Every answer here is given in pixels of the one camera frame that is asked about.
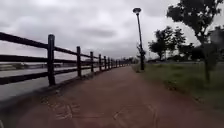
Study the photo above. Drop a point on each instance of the reddish brown paved path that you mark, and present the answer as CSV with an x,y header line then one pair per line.
x,y
116,96

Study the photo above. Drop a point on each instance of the tall street lamp pole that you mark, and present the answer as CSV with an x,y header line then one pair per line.
x,y
140,40

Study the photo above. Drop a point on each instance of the group of distant trees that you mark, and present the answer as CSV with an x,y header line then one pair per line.
x,y
166,43

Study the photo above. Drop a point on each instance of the grass field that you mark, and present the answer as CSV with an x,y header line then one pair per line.
x,y
186,78

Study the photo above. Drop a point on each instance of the dark kerb strip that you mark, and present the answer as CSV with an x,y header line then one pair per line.
x,y
33,93

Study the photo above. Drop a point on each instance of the grey water surface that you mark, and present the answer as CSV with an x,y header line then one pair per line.
x,y
20,85

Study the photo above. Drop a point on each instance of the large dark tree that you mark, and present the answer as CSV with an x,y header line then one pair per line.
x,y
203,20

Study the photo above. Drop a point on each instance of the dark wooden rail fence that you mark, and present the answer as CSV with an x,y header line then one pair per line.
x,y
51,60

